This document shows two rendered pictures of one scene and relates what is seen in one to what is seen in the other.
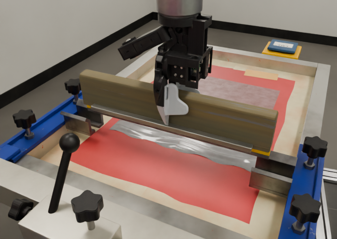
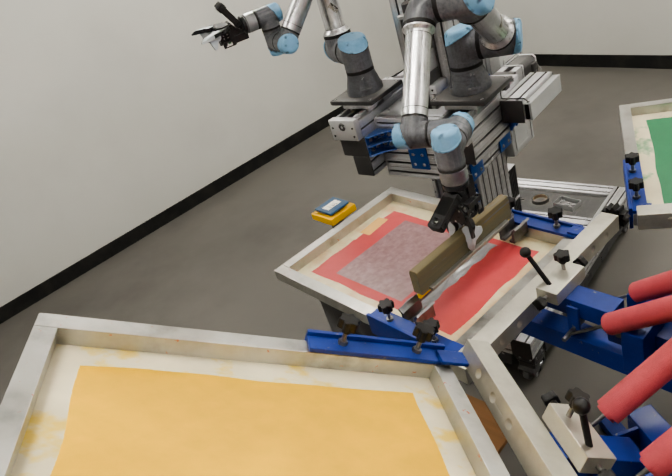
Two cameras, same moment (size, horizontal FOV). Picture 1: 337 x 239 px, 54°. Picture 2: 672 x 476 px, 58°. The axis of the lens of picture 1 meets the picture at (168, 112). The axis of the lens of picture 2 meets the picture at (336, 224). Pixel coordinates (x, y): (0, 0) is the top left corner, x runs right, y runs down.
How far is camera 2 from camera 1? 150 cm
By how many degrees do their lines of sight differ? 49
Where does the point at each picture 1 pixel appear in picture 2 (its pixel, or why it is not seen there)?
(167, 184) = (497, 281)
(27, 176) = (503, 314)
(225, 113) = (491, 214)
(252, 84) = (387, 232)
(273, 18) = (79, 243)
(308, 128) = not seen: hidden behind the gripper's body
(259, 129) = (504, 208)
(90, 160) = (459, 320)
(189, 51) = (470, 195)
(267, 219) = (537, 244)
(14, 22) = not seen: outside the picture
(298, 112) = not seen: hidden behind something
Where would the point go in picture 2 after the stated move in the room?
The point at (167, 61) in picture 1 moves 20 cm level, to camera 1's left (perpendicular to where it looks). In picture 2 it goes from (468, 207) to (451, 252)
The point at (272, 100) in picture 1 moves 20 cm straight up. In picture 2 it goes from (417, 226) to (404, 175)
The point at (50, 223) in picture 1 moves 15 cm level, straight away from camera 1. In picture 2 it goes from (559, 282) to (498, 300)
